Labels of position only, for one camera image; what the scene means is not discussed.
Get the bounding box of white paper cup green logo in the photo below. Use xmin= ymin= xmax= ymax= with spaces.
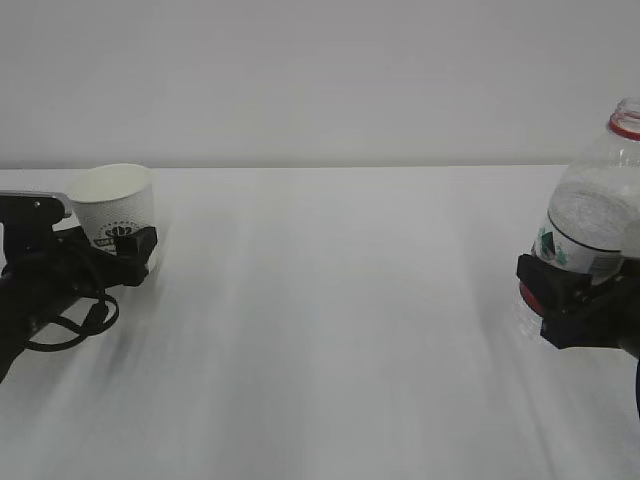
xmin=67 ymin=164 xmax=155 ymax=254

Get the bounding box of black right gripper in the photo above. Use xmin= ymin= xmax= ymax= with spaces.
xmin=516 ymin=254 xmax=640 ymax=358

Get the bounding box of clear water bottle red label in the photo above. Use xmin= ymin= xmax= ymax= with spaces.
xmin=519 ymin=97 xmax=639 ymax=340

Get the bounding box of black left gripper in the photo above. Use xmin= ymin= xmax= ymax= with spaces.
xmin=1 ymin=226 xmax=158 ymax=345

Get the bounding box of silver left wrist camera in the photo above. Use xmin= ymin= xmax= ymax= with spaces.
xmin=1 ymin=190 xmax=72 ymax=224

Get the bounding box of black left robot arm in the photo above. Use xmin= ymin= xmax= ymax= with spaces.
xmin=1 ymin=227 xmax=158 ymax=377

